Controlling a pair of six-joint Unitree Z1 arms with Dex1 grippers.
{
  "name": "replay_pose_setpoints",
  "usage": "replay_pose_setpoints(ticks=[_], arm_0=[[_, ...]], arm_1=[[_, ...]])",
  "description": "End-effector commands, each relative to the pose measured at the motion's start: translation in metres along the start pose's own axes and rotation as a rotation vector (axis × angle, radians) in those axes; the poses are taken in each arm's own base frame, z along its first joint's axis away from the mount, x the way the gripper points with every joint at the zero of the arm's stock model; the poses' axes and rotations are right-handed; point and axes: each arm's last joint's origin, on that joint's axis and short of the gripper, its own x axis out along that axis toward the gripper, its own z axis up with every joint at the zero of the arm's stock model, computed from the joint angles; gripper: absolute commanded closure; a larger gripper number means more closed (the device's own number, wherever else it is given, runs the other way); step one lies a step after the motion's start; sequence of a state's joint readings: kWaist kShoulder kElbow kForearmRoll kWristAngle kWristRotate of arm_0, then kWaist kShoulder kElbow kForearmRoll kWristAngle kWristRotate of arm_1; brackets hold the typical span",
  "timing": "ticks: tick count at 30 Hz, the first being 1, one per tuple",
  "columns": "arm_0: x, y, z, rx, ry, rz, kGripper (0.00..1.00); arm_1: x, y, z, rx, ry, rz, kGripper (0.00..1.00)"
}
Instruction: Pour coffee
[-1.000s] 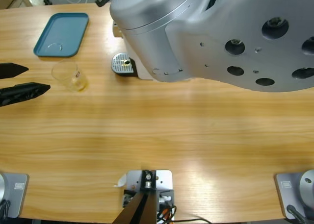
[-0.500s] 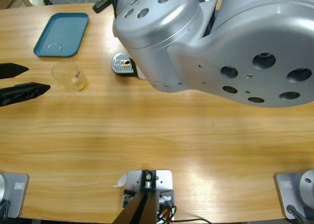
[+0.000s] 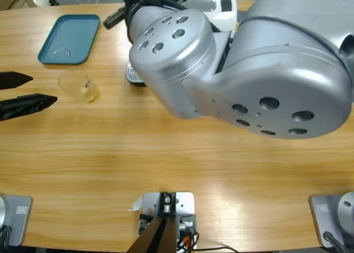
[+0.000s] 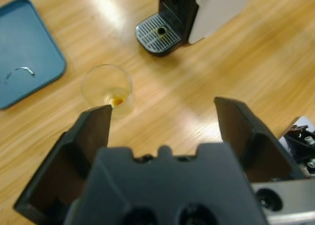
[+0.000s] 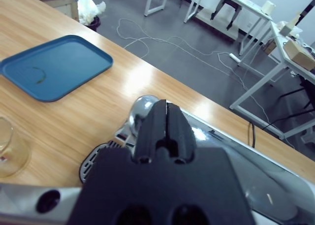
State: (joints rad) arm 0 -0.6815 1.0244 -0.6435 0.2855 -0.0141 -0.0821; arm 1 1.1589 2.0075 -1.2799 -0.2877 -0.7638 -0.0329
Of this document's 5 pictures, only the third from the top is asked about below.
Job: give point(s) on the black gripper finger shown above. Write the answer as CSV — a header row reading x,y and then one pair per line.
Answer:
x,y
13,80
27,105

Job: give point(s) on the clear drinking glass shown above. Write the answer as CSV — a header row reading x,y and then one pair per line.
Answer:
x,y
80,89

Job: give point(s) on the white capsule coffee machine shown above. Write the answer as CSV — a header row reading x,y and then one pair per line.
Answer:
x,y
224,6

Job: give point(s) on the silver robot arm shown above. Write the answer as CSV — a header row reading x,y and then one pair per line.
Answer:
x,y
262,70

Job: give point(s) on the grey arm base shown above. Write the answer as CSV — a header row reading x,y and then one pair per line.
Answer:
x,y
332,217
16,219

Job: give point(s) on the teal plastic tray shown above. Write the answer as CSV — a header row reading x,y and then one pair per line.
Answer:
x,y
69,37

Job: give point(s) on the white paper tag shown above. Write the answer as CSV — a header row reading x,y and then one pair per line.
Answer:
x,y
137,204

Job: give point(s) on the black device at right edge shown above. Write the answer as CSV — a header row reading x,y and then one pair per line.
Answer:
x,y
184,203

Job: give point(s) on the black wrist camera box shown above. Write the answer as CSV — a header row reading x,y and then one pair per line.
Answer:
x,y
114,18

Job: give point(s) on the dark camera post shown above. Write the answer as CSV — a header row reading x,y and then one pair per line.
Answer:
x,y
163,231

